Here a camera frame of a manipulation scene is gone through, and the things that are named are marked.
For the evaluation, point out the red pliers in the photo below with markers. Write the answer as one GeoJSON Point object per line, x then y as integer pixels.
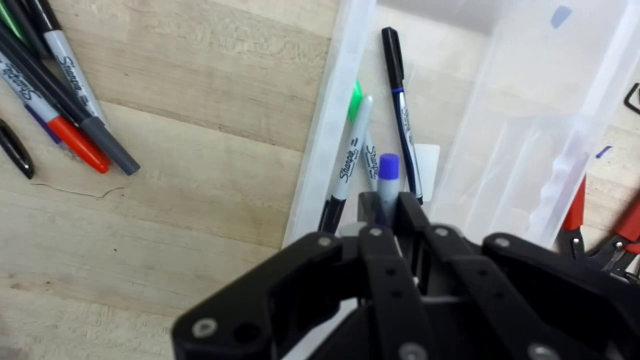
{"type": "Point", "coordinates": [603, 239]}

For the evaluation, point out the black thin pen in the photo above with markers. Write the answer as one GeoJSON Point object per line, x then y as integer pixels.
{"type": "Point", "coordinates": [395, 66]}

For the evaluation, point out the clear plastic box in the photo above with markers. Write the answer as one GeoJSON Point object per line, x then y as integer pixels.
{"type": "Point", "coordinates": [514, 92]}

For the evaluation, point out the grey cap marker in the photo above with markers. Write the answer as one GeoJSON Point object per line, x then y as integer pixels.
{"type": "Point", "coordinates": [85, 101]}

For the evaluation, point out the red cap marker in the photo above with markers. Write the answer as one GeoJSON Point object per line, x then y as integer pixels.
{"type": "Point", "coordinates": [58, 124]}

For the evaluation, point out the blue cap marker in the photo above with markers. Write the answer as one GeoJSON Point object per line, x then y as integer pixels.
{"type": "Point", "coordinates": [388, 185]}

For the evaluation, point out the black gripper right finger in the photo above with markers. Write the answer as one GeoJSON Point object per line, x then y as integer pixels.
{"type": "Point", "coordinates": [479, 311]}

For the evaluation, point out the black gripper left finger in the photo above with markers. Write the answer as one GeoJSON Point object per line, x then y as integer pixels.
{"type": "Point", "coordinates": [391, 311]}

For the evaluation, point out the green cap marker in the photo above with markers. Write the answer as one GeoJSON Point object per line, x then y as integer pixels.
{"type": "Point", "coordinates": [359, 114]}

